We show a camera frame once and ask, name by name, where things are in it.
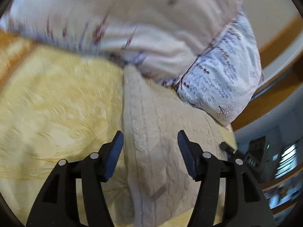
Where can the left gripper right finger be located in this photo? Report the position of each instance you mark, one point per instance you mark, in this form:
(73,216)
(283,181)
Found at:
(191,153)

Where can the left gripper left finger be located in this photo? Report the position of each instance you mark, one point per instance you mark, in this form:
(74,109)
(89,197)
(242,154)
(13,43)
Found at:
(109,154)

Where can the window with bars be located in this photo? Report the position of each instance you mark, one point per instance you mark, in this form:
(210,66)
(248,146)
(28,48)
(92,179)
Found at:
(288,161)

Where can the wooden display shelf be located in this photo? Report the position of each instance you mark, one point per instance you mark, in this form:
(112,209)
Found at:
(284,190)

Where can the yellow patterned bed sheet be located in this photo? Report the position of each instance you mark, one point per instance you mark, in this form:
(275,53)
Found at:
(54,104)

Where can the floral pillow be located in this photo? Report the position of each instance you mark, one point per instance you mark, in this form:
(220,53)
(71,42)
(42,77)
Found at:
(161,37)
(225,76)

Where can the wooden wall shelf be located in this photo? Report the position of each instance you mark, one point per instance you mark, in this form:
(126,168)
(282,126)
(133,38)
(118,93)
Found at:
(281,58)

